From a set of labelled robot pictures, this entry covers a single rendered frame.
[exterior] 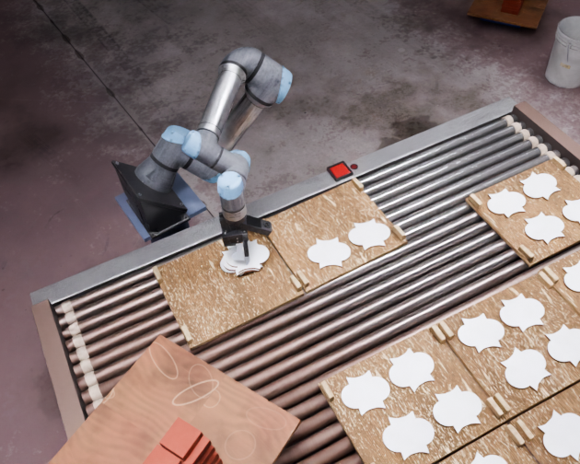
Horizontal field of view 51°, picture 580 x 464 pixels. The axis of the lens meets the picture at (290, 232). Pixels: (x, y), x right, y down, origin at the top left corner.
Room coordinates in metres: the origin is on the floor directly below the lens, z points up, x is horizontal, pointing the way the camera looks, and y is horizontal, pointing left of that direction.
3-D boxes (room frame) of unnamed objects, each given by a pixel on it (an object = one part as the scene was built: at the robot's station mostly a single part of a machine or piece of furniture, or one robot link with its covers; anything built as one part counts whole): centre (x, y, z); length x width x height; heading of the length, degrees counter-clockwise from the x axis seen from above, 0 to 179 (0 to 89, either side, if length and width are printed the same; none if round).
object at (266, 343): (1.10, -0.26, 0.90); 1.95 x 0.05 x 0.05; 114
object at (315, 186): (1.58, -0.06, 0.89); 2.08 x 0.08 x 0.06; 114
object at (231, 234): (1.25, 0.18, 1.12); 0.09 x 0.08 x 0.12; 95
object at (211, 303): (1.17, 0.23, 0.93); 0.41 x 0.35 x 0.02; 115
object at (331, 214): (1.35, -0.15, 0.93); 0.41 x 0.35 x 0.02; 115
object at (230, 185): (1.26, 0.17, 1.28); 0.09 x 0.08 x 0.11; 170
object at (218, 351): (1.15, -0.24, 0.90); 1.95 x 0.05 x 0.05; 114
